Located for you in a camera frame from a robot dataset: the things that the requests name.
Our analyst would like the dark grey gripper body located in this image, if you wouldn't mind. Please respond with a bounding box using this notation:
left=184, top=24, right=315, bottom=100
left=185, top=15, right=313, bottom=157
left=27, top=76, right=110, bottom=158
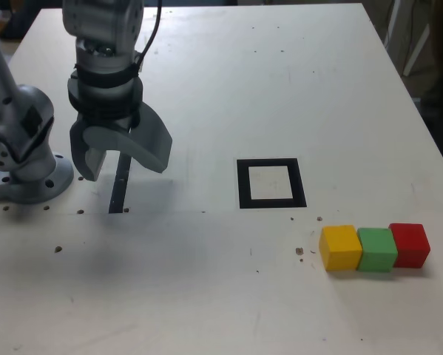
left=80, top=109, right=141, bottom=132

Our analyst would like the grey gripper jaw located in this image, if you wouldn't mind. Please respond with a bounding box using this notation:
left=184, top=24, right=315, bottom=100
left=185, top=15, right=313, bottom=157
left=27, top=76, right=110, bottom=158
left=70, top=116, right=108, bottom=183
left=82, top=101, right=173, bottom=175

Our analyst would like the black tape strip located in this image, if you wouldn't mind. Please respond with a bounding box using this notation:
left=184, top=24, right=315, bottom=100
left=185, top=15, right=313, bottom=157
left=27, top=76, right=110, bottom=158
left=108, top=151, right=132, bottom=214

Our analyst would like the green cube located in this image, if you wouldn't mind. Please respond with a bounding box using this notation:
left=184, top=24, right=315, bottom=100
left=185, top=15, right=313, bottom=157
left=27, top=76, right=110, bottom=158
left=356, top=227, right=399, bottom=274

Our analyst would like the black cable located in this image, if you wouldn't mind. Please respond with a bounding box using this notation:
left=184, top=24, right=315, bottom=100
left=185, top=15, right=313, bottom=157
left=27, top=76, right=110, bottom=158
left=138, top=0, right=163, bottom=67

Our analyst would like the black tape square outline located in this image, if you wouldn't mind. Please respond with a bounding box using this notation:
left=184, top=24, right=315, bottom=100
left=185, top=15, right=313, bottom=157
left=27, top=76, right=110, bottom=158
left=236, top=158, right=308, bottom=210

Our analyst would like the yellow cube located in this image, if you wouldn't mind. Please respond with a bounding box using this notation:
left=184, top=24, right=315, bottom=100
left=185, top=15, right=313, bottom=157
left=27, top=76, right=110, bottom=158
left=319, top=224, right=363, bottom=272

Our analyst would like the red cube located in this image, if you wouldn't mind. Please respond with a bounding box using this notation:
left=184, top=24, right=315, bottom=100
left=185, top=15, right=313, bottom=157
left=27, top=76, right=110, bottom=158
left=388, top=223, right=431, bottom=269

